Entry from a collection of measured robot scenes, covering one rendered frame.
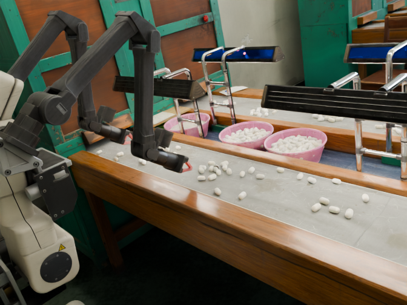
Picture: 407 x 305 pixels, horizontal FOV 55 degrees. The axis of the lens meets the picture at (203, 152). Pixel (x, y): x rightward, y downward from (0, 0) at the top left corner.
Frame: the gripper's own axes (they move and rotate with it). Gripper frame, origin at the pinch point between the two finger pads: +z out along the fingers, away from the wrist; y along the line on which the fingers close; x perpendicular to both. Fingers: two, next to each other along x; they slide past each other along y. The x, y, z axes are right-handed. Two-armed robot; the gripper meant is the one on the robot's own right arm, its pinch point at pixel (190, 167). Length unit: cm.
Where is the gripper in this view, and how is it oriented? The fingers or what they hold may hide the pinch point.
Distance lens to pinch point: 152.2
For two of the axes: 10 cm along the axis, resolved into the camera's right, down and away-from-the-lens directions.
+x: -3.1, 9.5, -0.8
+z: 6.7, 2.8, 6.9
